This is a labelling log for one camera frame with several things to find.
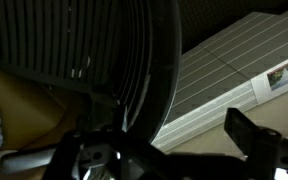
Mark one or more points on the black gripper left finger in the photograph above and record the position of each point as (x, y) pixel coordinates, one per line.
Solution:
(97, 155)

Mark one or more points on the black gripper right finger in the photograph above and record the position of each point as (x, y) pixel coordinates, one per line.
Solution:
(250, 133)

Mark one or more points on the black mesh office chair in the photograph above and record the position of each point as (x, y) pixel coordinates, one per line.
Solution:
(67, 40)

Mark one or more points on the colourful picture label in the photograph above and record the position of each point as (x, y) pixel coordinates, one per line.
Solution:
(284, 75)

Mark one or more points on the white wall radiator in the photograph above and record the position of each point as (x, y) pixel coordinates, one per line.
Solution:
(224, 66)

